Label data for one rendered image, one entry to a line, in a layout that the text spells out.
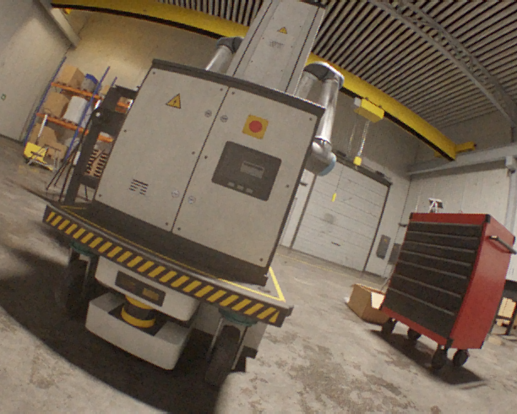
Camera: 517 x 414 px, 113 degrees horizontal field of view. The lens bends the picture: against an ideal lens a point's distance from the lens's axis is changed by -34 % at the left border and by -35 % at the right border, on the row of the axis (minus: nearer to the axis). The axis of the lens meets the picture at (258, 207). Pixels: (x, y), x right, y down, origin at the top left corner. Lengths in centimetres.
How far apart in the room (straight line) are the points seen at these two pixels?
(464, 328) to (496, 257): 47
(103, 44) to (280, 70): 1413
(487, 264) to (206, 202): 155
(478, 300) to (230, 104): 163
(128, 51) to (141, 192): 1362
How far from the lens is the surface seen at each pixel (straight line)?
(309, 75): 166
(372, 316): 242
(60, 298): 82
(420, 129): 1127
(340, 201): 1256
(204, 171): 70
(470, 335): 182
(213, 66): 166
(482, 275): 171
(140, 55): 1389
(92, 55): 1504
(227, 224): 67
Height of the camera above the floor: 47
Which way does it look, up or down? 4 degrees up
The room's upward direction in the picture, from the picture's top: 20 degrees clockwise
